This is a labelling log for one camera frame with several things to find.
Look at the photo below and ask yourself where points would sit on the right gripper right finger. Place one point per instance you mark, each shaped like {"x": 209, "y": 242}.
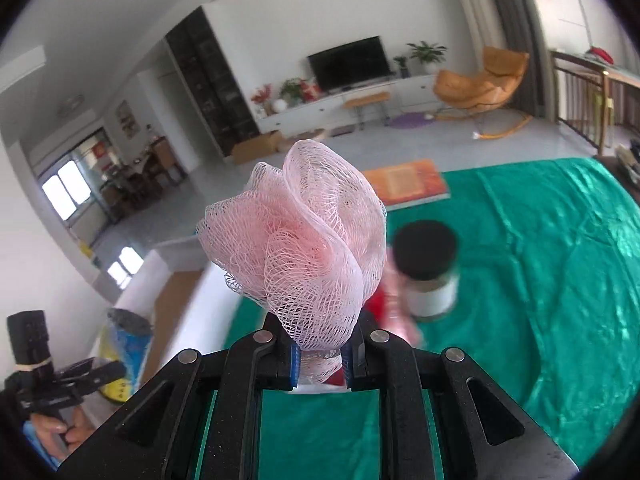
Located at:
{"x": 442, "y": 416}

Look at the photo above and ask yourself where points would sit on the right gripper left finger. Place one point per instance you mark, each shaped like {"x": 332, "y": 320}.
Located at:
{"x": 198, "y": 417}

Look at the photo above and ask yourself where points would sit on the white cardboard storage box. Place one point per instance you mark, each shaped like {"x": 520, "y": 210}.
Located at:
{"x": 178, "y": 300}

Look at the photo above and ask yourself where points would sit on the red soft cloth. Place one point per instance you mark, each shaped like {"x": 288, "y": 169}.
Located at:
{"x": 389, "y": 306}

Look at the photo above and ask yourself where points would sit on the pink mesh bath sponge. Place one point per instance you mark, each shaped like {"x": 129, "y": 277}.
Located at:
{"x": 307, "y": 242}

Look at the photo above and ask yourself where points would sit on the person's left hand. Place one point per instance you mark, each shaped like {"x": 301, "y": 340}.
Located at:
{"x": 53, "y": 439}

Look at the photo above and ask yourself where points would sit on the green satin tablecloth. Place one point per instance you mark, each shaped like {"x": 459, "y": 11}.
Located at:
{"x": 547, "y": 305}

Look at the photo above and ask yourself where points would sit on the clear jar black lid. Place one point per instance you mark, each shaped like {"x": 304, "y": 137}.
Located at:
{"x": 425, "y": 254}

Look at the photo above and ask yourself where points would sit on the orange book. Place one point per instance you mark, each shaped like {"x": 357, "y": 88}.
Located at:
{"x": 408, "y": 184}

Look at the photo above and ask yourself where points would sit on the cardboard box on floor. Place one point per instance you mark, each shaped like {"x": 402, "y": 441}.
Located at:
{"x": 260, "y": 146}

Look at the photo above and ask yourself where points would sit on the purple round floor mat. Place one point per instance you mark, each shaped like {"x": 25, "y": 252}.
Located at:
{"x": 411, "y": 121}

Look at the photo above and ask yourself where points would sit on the red flower vase arrangement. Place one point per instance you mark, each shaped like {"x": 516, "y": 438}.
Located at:
{"x": 261, "y": 98}

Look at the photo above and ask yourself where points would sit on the white tv cabinet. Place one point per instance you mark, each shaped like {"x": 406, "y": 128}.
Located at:
{"x": 413, "y": 94}

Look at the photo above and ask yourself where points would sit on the small wooden bench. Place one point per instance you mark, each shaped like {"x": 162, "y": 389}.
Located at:
{"x": 378, "y": 99}

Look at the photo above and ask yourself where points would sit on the wooden railing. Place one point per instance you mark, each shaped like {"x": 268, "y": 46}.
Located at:
{"x": 593, "y": 97}

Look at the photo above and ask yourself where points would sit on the orange lounge chair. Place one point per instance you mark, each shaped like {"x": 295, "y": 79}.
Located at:
{"x": 491, "y": 89}

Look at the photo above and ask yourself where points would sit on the dark display cabinet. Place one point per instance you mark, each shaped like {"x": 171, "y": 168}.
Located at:
{"x": 210, "y": 80}

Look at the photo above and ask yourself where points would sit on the potted green plant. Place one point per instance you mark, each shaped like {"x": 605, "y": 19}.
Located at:
{"x": 430, "y": 56}

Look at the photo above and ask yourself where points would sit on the black flat television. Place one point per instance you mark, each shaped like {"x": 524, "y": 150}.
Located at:
{"x": 348, "y": 64}

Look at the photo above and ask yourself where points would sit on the grey curtain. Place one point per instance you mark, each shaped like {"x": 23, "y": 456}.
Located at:
{"x": 516, "y": 21}

